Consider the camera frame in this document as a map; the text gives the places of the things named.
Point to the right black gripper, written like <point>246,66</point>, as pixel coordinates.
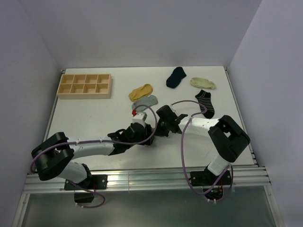
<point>159,132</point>

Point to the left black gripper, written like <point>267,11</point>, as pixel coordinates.
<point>147,135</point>

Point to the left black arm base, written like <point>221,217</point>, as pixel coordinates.
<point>86,191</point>

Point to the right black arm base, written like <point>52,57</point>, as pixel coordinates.
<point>220,186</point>

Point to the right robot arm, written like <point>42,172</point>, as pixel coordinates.
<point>229,139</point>

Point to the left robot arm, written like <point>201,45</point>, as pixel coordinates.
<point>53,158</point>

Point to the light grey sock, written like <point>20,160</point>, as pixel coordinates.
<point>149,101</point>

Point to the mustard yellow sock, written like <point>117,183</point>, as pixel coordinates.
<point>140,92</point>

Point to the black striped sock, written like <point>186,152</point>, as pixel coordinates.
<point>206,106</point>

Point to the navy blue sock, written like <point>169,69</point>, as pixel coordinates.
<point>176,77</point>

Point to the cream sock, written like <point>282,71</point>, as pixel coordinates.
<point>202,83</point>

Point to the wooden compartment tray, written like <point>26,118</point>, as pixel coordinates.
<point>85,86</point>

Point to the aluminium frame rail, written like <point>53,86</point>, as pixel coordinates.
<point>141,180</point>

